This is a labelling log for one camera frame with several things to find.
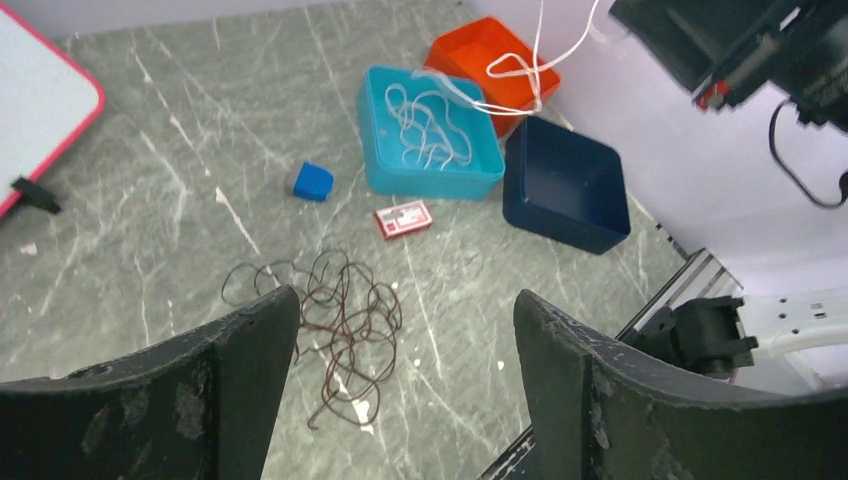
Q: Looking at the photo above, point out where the small blue stamp block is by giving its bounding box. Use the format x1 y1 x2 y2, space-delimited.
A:
285 162 335 202

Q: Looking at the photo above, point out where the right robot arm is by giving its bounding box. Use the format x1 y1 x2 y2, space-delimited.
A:
610 1 847 378

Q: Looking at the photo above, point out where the aluminium frame rail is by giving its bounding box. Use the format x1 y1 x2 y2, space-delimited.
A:
476 248 743 480

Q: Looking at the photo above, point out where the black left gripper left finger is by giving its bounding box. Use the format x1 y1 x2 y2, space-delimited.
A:
1 286 300 479

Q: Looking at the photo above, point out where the red white small card box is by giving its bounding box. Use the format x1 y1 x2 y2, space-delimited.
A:
374 200 434 240

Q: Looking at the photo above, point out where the light blue plastic bin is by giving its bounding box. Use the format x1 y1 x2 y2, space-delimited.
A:
357 65 505 201

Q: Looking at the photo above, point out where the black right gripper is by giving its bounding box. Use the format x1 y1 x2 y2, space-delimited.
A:
609 1 847 131

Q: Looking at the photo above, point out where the pink framed whiteboard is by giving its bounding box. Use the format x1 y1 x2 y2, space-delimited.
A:
1 4 106 214

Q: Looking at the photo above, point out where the dark blue plastic bin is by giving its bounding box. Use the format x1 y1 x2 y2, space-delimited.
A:
502 116 631 255

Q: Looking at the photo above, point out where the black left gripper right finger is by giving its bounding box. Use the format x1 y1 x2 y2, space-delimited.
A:
513 290 847 479

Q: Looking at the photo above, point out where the orange plastic bin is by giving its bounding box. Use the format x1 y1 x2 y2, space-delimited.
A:
420 17 536 138

